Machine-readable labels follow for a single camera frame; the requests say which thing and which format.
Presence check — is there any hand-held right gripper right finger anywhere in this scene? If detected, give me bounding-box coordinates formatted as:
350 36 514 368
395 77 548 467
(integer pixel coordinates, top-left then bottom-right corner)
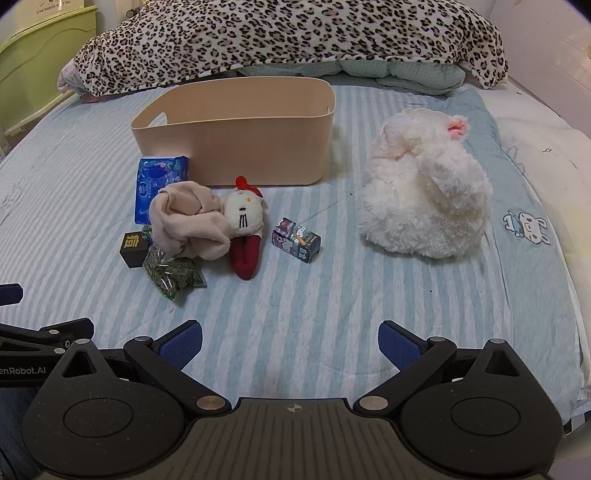
353 320 539 415

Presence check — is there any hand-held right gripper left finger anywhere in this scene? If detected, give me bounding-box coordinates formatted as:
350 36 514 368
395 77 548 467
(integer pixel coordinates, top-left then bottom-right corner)
46 320 232 418

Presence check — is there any clear bag of green herbs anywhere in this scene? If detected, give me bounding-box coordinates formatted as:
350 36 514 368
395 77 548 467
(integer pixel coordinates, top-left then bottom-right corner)
141 226 207 305

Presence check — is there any blue striped bed quilt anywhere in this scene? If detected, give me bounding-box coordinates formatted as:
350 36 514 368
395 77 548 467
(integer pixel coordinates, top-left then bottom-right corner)
0 74 583 430

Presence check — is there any small black box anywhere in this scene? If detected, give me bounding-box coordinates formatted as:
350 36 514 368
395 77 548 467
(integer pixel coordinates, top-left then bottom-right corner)
119 229 151 269

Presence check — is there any beige fleece cloth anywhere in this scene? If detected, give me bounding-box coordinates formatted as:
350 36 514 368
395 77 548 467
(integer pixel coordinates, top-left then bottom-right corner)
148 181 230 260

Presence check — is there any white fluffy plush toy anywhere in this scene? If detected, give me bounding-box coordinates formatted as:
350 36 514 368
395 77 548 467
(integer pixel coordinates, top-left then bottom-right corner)
358 108 494 260

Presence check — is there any white cat plush doll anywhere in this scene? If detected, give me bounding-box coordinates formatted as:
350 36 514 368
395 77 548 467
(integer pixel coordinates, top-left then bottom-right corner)
222 176 269 281

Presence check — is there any small printed cartoon box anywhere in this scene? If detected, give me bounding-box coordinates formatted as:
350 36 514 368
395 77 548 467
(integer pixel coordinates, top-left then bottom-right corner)
271 217 322 264

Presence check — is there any blue wet wipes packet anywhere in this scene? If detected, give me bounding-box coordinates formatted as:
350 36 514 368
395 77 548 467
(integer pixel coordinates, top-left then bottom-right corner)
135 156 190 227

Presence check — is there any beige plastic storage bin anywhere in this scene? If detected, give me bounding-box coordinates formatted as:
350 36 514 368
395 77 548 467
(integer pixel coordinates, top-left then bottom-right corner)
130 76 336 188

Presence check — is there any white printed bed sheet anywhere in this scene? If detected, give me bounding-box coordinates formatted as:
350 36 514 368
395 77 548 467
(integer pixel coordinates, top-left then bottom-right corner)
485 78 591 416

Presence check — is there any green wooden cabinet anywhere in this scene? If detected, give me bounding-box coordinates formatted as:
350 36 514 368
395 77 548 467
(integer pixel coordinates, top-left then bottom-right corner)
0 0 100 139

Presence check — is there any green checked pillow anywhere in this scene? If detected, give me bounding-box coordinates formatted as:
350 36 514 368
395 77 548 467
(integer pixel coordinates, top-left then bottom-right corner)
231 58 465 97

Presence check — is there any leopard print blanket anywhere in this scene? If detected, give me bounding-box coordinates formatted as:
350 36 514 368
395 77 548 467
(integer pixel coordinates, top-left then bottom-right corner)
58 0 509 100

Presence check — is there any white wall sign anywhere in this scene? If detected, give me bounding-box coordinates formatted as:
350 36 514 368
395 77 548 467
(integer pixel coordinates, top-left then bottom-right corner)
34 0 88 14

